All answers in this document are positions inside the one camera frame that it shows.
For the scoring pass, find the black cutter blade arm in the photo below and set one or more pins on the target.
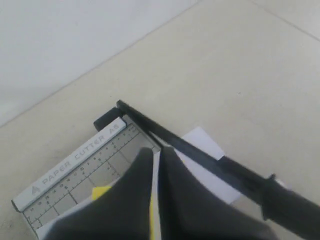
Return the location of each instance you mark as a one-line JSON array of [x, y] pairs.
[[277, 202]]

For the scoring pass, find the grey paper cutter base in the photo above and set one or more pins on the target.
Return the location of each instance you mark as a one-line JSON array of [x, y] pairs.
[[100, 161]]

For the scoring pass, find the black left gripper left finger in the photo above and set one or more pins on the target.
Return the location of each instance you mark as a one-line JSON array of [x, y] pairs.
[[112, 207]]

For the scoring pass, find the yellow cube block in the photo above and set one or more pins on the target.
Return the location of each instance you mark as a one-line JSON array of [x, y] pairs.
[[128, 210]]

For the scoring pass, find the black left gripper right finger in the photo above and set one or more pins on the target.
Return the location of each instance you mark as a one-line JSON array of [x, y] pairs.
[[189, 211]]

